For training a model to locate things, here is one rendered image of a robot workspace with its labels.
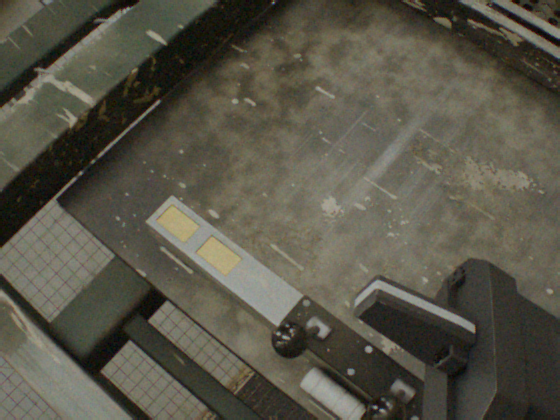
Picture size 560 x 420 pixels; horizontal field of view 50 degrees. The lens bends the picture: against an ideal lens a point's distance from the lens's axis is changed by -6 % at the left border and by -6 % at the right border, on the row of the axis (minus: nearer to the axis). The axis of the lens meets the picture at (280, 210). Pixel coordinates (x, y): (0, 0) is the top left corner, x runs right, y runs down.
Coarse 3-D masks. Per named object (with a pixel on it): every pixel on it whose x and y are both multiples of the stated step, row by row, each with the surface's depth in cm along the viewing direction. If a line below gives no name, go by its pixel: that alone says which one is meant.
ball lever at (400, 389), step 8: (400, 384) 69; (408, 384) 69; (392, 392) 69; (400, 392) 67; (408, 392) 68; (376, 400) 59; (384, 400) 59; (392, 400) 59; (400, 400) 59; (408, 400) 68; (368, 408) 59; (376, 408) 58; (384, 408) 58; (392, 408) 58; (400, 408) 58; (368, 416) 59; (376, 416) 58; (384, 416) 58; (392, 416) 58; (400, 416) 58
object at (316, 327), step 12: (288, 324) 63; (300, 324) 63; (312, 324) 72; (324, 324) 72; (276, 336) 62; (288, 336) 62; (300, 336) 62; (324, 336) 72; (276, 348) 62; (288, 348) 61; (300, 348) 62
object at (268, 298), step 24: (192, 216) 81; (168, 240) 80; (192, 240) 80; (192, 264) 80; (240, 264) 78; (240, 288) 77; (264, 288) 77; (288, 288) 77; (264, 312) 75; (288, 312) 75; (312, 360) 75
